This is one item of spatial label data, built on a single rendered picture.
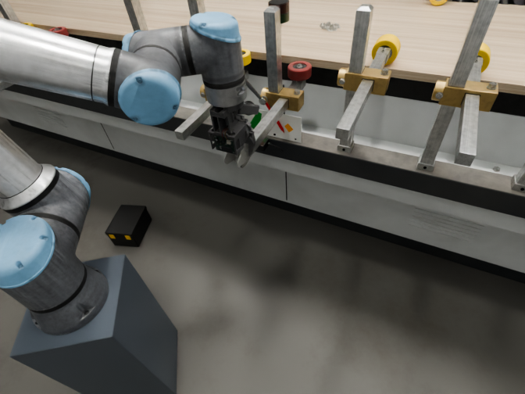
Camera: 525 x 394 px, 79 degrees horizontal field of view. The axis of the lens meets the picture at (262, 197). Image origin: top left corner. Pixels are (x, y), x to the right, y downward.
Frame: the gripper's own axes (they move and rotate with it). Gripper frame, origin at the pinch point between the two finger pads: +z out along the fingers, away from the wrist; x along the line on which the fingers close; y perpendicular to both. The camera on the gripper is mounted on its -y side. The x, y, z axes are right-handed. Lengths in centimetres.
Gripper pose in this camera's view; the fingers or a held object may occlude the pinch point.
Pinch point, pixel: (242, 161)
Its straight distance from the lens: 88.2
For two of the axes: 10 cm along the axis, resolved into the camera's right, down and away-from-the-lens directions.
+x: 9.0, 2.7, -3.5
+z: 0.7, 6.9, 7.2
